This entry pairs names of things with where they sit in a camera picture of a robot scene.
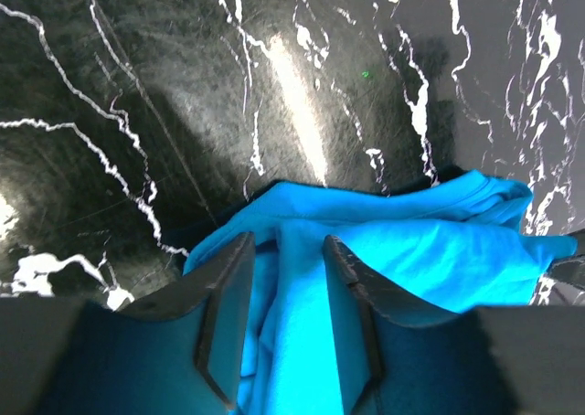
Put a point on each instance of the blue t shirt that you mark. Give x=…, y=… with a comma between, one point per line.
x=456, y=245

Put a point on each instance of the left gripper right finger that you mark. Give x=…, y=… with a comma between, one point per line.
x=399, y=354

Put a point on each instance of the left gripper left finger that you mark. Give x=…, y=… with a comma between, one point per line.
x=175, y=351

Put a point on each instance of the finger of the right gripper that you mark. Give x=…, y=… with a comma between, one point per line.
x=563, y=284

